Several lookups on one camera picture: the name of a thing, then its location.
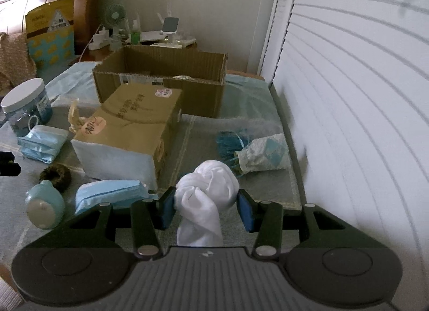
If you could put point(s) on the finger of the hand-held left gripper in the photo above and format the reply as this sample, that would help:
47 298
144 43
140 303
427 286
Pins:
8 163

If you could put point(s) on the brown hair scrunchie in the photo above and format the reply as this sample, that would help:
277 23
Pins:
45 173

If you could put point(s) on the white louvered door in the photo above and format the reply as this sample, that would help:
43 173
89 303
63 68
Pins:
352 96

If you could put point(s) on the white camera with antennas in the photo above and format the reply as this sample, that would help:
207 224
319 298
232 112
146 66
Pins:
169 24

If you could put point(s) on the blue face mask pack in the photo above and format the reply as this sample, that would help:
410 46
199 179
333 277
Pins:
107 190
42 143

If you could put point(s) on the green bottle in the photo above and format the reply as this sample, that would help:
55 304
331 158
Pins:
135 36

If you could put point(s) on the white power strip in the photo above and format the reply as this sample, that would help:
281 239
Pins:
100 41

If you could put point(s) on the grey-green plaid bed mat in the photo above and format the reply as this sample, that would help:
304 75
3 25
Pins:
201 143

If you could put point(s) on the wooden headboard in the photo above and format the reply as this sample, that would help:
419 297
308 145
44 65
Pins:
90 12

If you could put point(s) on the white cloth bundle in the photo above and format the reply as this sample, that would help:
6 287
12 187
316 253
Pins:
207 180

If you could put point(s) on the cream ribbon bow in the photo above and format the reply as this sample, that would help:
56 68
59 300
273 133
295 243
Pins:
75 115

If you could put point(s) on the patterned scarf with blue fringe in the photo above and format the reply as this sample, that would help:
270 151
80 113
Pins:
264 153

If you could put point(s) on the plastic jar with white lid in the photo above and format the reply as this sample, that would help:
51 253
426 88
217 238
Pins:
23 96

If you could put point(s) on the yellow and blue package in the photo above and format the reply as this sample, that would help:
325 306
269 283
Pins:
50 46

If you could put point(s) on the light blue round toy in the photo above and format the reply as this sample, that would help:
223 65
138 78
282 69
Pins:
43 203

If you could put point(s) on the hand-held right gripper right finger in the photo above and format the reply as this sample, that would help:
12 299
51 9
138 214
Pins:
245 210

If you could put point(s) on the beige patterned cloth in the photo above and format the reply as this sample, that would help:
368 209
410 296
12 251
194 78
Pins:
13 59

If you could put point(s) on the small green desk fan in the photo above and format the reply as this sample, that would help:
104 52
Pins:
115 14

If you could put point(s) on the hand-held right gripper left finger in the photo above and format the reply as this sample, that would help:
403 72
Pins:
167 208

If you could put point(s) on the closed brown cardboard box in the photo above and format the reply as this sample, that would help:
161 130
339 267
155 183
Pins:
134 123

